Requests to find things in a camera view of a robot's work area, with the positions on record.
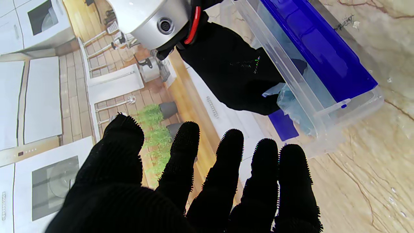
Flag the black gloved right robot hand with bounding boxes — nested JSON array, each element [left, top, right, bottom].
[[176, 19, 287, 116]]

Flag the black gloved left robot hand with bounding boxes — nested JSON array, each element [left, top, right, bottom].
[[45, 113, 324, 233]]

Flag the clear plastic bag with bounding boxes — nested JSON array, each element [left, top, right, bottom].
[[259, 0, 325, 136]]

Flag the clear plastic crate blue clips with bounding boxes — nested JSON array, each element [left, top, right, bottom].
[[220, 0, 385, 159]]

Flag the printed kitchen backdrop banner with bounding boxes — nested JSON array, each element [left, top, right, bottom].
[[0, 0, 270, 233]]

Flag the red black right arm cable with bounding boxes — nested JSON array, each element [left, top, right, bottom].
[[184, 6, 202, 45]]

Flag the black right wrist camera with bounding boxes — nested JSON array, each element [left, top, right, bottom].
[[156, 40, 182, 61]]

